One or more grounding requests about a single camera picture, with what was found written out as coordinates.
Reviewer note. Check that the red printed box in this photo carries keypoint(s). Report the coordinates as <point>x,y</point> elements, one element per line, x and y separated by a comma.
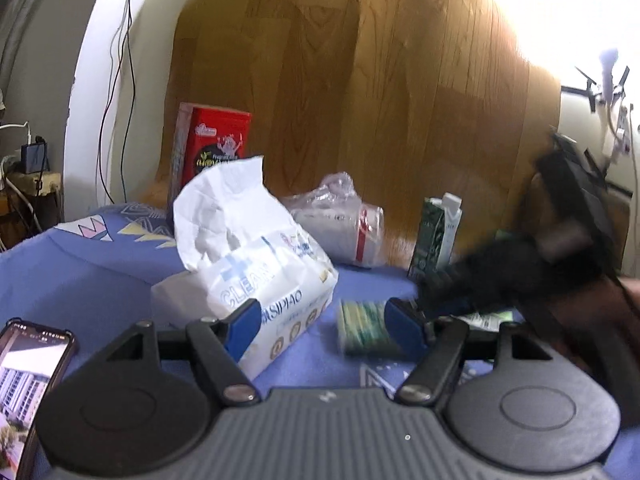
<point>220,130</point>

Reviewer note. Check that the green white carton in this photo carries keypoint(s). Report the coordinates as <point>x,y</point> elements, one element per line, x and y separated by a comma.
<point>435,240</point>

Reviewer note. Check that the white green flat packet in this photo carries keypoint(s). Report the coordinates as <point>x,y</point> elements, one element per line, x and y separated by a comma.
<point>487,319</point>

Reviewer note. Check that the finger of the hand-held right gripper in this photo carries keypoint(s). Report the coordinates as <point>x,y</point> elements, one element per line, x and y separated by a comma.
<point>432,292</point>

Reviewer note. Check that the green striped tissue packet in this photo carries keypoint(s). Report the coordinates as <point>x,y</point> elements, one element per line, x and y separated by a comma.
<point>360,325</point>

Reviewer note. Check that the black smartphone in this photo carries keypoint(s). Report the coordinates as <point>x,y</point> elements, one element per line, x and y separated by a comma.
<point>30,375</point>

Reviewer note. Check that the clear plastic bag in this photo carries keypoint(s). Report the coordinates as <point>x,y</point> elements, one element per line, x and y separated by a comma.
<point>340,230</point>

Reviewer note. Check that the person's right forearm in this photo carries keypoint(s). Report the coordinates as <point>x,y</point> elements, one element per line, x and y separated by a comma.
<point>600,340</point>

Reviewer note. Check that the grey striped curtain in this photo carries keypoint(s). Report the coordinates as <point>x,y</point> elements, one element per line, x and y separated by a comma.
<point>30,60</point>

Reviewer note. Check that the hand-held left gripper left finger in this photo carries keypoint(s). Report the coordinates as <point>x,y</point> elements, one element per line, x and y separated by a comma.
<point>245,325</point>

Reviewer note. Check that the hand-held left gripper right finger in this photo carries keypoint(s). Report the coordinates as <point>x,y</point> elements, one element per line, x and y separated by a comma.
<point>402,330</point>

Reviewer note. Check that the white tissue pack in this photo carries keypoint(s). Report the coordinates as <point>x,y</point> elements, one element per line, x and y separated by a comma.
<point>240,260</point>

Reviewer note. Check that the black power adapter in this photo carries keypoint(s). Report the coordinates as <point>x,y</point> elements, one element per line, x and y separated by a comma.
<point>34,157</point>

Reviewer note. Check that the wooden board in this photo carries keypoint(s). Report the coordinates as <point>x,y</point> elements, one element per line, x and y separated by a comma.
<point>375,110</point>

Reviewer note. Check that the black clip stand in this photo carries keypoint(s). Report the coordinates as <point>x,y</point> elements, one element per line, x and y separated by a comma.
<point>602,90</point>

